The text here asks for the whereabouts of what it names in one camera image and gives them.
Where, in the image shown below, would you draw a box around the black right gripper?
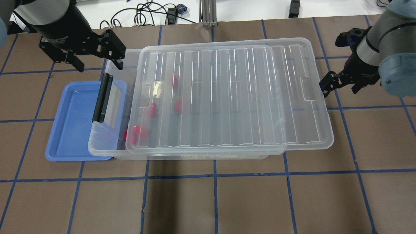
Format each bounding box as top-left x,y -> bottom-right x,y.
318,27 -> 380,98

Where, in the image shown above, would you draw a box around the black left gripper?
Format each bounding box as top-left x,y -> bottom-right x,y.
31,3 -> 126,72

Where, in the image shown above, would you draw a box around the clear plastic box lid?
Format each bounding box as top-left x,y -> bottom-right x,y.
126,38 -> 334,157

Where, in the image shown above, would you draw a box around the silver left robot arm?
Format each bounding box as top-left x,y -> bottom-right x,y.
0,0 -> 126,72

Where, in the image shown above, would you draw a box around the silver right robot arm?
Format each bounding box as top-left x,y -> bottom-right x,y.
319,0 -> 416,97

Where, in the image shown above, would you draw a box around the clear plastic storage box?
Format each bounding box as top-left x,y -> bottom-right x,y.
88,46 -> 285,161

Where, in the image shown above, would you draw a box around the blue plastic tray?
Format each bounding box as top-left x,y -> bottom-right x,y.
45,81 -> 127,162

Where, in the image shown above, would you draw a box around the black device on desk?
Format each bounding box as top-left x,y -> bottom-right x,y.
288,0 -> 301,18

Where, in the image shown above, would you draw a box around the black box latch handle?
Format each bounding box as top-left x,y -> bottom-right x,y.
92,72 -> 113,123

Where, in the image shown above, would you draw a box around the black cables on desk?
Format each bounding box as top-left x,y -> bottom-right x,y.
99,0 -> 199,29

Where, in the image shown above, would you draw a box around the aluminium extrusion post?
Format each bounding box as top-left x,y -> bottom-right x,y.
200,0 -> 218,27

